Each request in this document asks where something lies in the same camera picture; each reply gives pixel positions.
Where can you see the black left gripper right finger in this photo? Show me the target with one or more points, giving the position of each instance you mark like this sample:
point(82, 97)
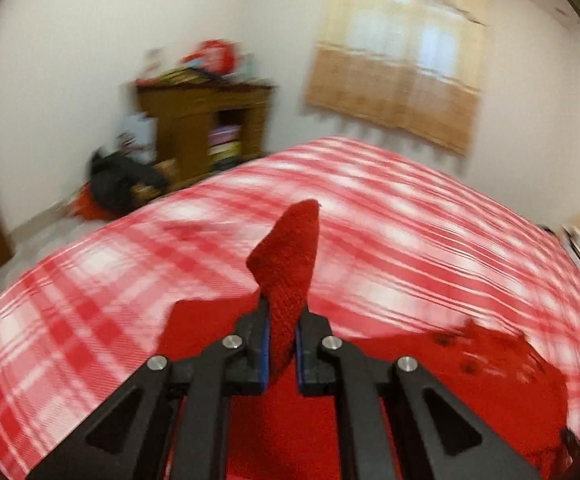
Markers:
point(395, 420)

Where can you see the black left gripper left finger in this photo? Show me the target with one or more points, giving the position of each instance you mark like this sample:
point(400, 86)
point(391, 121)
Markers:
point(169, 419)

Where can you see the red knitted sweater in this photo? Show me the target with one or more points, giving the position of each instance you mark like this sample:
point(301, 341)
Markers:
point(282, 435)

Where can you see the red white plaid bedspread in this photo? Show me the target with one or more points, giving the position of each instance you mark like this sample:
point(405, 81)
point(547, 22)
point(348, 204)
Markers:
point(402, 248)

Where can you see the black bag on floor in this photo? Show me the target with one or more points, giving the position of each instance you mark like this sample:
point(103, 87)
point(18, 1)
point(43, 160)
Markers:
point(112, 178)

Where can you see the brown wooden cabinet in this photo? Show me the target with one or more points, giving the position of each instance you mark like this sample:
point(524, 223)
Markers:
point(187, 113)

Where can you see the red gift bag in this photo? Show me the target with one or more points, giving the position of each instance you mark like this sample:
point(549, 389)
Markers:
point(217, 56)

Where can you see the beige patterned curtain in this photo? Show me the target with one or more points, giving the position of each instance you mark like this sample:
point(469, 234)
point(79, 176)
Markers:
point(412, 65)

